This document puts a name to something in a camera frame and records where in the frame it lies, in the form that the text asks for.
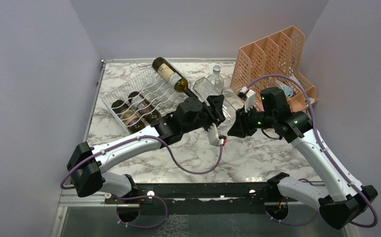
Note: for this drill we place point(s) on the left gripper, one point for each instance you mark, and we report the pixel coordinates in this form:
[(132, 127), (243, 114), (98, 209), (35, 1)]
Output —
[(215, 111)]

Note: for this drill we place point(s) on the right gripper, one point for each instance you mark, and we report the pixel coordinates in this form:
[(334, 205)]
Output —
[(241, 127)]

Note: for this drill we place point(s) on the green wine bottle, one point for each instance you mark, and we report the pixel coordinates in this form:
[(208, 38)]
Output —
[(127, 116), (172, 76), (140, 104)]

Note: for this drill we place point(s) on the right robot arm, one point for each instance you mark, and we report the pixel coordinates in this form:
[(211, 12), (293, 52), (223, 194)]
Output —
[(342, 197)]

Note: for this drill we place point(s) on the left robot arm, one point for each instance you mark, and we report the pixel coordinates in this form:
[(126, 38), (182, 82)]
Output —
[(88, 167)]

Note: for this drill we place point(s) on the clear round liquor bottle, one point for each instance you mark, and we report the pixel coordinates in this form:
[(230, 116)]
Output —
[(216, 79)]

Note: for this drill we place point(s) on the peach plastic file organizer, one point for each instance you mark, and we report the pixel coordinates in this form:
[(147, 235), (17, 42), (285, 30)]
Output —
[(277, 56)]

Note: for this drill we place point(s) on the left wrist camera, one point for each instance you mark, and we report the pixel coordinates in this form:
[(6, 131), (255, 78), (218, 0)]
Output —
[(214, 138)]

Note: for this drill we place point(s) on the white wire wine rack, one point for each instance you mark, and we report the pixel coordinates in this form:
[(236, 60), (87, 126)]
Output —
[(147, 96)]

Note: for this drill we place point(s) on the black mounting rail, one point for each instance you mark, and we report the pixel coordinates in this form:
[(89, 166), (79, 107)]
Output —
[(202, 198)]

